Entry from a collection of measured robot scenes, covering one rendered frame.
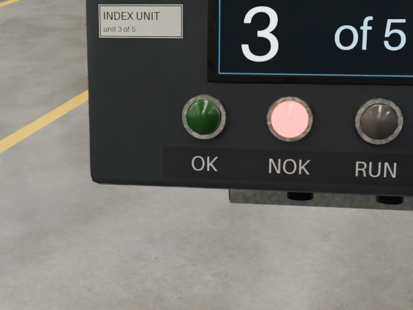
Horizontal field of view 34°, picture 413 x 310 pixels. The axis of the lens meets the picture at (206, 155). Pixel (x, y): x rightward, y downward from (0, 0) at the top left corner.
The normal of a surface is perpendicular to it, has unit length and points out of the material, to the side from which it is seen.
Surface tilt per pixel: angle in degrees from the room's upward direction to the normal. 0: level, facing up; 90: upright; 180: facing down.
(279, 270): 0
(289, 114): 70
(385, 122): 75
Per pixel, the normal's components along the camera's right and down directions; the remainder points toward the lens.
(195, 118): -0.23, 0.19
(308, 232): -0.04, -0.90
